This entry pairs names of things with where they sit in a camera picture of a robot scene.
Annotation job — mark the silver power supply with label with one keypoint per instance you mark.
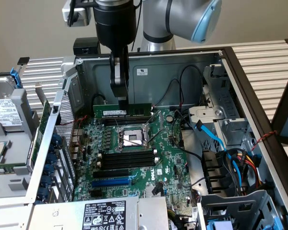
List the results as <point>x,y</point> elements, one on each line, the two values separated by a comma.
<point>62,215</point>

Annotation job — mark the CPU socket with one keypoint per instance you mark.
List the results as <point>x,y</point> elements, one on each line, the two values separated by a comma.
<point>130,139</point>

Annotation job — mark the black fan shroud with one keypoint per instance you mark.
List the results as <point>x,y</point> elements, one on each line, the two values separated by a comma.
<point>213,167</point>

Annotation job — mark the short black expansion slot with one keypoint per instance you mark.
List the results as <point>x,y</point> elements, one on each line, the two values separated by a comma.
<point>97,193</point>

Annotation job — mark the blue disk rail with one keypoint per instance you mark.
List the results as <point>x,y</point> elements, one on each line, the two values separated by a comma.
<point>16,77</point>

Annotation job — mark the grey drive cage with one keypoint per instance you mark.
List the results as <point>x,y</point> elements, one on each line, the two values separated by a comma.
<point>242,203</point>

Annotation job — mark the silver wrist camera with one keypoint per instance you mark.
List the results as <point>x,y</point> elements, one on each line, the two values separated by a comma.
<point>82,16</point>

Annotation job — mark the open metal PC case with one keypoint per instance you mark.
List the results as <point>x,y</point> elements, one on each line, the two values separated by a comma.
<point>156,86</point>

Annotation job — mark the hard disk with white label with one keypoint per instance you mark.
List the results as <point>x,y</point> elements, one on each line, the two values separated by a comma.
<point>4,112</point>

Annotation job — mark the blue card retention clip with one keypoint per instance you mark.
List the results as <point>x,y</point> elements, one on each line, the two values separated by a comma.
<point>56,139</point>
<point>52,159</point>
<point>49,169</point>
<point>46,181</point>
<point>43,193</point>

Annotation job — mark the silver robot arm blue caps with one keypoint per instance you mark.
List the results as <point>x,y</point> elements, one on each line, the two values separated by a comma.
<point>156,24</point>

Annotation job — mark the grey parts rack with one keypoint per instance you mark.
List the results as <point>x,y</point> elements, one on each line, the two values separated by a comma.
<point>19,146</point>

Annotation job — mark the white case label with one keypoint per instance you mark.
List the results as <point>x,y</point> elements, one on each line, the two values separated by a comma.
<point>141,71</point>

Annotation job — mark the metal socket cover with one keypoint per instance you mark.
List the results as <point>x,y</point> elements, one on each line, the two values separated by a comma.
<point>162,119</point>

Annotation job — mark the green RAM stick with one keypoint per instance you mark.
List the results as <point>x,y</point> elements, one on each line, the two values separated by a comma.
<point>4,169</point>
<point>139,110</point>

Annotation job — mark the green motherboard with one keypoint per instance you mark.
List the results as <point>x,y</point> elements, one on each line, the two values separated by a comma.
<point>168,148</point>

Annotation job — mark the dark framed side panel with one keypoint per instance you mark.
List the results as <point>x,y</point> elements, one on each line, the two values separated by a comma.
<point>282,107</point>

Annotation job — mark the coin battery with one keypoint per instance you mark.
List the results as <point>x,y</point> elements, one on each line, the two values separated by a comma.
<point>169,118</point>

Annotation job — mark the long black expansion slot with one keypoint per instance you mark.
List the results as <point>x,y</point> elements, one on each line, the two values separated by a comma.
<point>110,173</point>

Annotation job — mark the silver metal disk bay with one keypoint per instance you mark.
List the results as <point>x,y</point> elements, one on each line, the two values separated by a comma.
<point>230,129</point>

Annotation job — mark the thin metal locking lever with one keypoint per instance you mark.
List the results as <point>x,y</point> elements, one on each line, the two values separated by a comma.
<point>157,136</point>
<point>118,123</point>
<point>132,141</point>

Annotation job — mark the blue plastic block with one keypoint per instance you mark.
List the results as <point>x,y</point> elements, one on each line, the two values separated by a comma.
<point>219,225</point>

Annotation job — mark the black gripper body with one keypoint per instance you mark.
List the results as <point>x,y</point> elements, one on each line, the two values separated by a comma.
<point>115,24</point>

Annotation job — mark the blue expansion slot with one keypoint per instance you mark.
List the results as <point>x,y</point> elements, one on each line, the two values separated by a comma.
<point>110,183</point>

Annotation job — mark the green graphics card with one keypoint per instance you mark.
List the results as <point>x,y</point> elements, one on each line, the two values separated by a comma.
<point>45,111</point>

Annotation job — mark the silver chipset heatsink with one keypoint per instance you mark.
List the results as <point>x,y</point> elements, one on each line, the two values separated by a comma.
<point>148,191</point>

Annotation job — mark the black box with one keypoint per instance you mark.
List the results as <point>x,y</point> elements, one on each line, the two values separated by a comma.
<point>84,46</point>

